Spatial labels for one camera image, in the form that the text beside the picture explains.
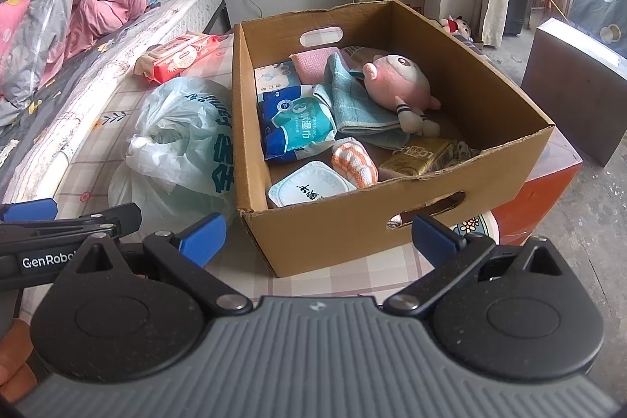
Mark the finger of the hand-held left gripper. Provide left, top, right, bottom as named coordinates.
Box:
left=0, top=199, right=59, bottom=224
left=58, top=203, right=143, bottom=240

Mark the gold box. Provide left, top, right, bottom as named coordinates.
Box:
left=378, top=136, right=454, bottom=178

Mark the dark brown cabinet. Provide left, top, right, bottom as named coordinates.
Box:
left=520, top=17, right=627, bottom=167

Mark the person's left hand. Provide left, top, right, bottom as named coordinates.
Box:
left=0, top=317, right=40, bottom=404

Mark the red wet wipes pack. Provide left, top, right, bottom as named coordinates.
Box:
left=134, top=31, right=221, bottom=85

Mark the large cardboard box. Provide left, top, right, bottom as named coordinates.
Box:
left=231, top=0, right=556, bottom=279

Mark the pink grey duvet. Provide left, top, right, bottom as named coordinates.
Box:
left=0, top=0, right=162, bottom=128

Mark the white quilted blanket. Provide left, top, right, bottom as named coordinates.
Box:
left=44, top=0, right=227, bottom=188

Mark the orange storage box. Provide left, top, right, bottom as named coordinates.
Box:
left=490, top=129, right=584, bottom=247

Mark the orange striped towel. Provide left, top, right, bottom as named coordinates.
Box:
left=330, top=137, right=381, bottom=188

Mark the pale blue soft pack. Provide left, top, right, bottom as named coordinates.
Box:
left=267, top=161, right=358, bottom=210

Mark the red white plush doll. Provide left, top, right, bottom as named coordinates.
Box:
left=438, top=15, right=474, bottom=40

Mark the brown paper packet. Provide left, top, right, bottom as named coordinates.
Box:
left=341, top=46, right=377, bottom=71

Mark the blue checked towel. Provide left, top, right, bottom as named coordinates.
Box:
left=313, top=53, right=412, bottom=150

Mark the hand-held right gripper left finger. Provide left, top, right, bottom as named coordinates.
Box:
left=51, top=212, right=253, bottom=316

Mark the pink white plush toy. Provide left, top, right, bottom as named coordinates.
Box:
left=361, top=54, right=442, bottom=138

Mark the blue wet wipes pack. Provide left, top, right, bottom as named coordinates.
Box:
left=258, top=84, right=339, bottom=162

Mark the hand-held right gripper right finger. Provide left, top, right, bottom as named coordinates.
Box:
left=383, top=213, right=580, bottom=318

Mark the white blue tissue pack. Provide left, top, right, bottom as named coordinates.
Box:
left=253, top=60, right=304, bottom=100

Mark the pink sponge cloth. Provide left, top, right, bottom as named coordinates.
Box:
left=289, top=47, right=344, bottom=79

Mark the checked cartoon sheet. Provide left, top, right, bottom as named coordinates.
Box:
left=20, top=33, right=500, bottom=316

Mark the white green plastic bag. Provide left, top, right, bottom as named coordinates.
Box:
left=108, top=76, right=239, bottom=233

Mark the grey yellow print bedsheet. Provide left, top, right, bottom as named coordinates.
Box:
left=0, top=46, right=148, bottom=204

